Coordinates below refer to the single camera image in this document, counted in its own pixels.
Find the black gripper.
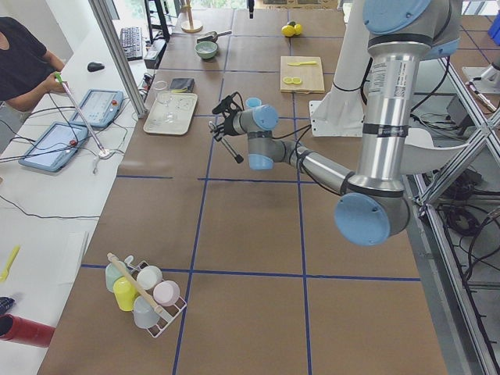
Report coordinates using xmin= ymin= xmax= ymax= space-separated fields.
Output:
xmin=212 ymin=91 xmax=245 ymax=141

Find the steel muddler black tip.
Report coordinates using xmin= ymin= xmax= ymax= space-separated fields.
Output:
xmin=209 ymin=121 xmax=244 ymax=164

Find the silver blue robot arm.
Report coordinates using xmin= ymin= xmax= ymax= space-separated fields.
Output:
xmin=212 ymin=1 xmax=462 ymax=246

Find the wooden cup tree stand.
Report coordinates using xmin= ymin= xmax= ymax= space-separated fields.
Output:
xmin=180 ymin=0 xmax=203 ymax=34

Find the white cup in rack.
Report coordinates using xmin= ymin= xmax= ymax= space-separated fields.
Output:
xmin=137 ymin=265 xmax=163 ymax=291

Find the pink cup in rack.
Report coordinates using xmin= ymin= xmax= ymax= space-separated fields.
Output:
xmin=153 ymin=280 xmax=180 ymax=306

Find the green cup in rack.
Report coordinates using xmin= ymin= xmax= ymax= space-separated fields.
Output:
xmin=105 ymin=262 xmax=123 ymax=292

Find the yellow cup in rack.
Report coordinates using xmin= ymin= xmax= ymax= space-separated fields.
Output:
xmin=112 ymin=277 xmax=138 ymax=312

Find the grey cup in rack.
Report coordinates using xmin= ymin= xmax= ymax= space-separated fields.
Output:
xmin=133 ymin=295 xmax=159 ymax=329

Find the cream bear serving tray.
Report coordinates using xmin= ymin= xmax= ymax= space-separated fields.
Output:
xmin=143 ymin=91 xmax=198 ymax=136

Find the clear wine glass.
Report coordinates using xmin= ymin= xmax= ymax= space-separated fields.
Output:
xmin=154 ymin=80 xmax=175 ymax=123

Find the grey folded cloth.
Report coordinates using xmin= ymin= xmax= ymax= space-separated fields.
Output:
xmin=169 ymin=77 xmax=195 ymax=93

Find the green bowl of ice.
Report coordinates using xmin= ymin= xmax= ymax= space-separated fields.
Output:
xmin=195 ymin=41 xmax=218 ymax=60

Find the metal ice scoop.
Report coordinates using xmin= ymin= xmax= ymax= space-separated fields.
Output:
xmin=196 ymin=30 xmax=232 ymax=43

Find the bamboo cutting board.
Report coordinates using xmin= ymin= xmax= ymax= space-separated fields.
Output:
xmin=280 ymin=56 xmax=325 ymax=94

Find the yellow plastic knife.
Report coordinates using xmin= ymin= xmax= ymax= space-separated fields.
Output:
xmin=287 ymin=60 xmax=317 ymax=66

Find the blue teach pendant far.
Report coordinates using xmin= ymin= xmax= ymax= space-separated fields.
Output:
xmin=80 ymin=89 xmax=124 ymax=129

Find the blue teach pendant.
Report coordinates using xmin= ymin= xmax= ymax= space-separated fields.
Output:
xmin=19 ymin=122 xmax=88 ymax=173
xmin=80 ymin=89 xmax=124 ymax=129

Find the black keyboard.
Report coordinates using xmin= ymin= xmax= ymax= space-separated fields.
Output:
xmin=120 ymin=27 xmax=143 ymax=61

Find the black computer mouse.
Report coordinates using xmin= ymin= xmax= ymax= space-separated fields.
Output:
xmin=87 ymin=62 xmax=105 ymax=73

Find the blue teach pendant near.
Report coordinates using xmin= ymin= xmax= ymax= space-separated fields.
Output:
xmin=19 ymin=122 xmax=88 ymax=173

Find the pink green stick tool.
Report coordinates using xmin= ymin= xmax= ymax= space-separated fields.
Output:
xmin=54 ymin=72 xmax=111 ymax=159

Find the white plastic chair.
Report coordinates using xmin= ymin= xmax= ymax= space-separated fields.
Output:
xmin=400 ymin=127 xmax=469 ymax=175

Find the person in black shirt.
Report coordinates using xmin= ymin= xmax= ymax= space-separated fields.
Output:
xmin=1 ymin=16 xmax=65 ymax=113

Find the red bottle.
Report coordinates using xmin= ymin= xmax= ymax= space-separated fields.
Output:
xmin=1 ymin=314 xmax=55 ymax=348

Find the aluminium frame post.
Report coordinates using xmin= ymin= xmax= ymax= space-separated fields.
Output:
xmin=88 ymin=0 xmax=147 ymax=119

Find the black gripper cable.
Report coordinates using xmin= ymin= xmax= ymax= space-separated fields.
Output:
xmin=216 ymin=91 xmax=313 ymax=141

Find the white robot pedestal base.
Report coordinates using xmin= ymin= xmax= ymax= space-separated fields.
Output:
xmin=309 ymin=0 xmax=370 ymax=137

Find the white wire cup rack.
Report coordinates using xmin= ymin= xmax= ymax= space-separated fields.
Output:
xmin=107 ymin=252 xmax=187 ymax=338

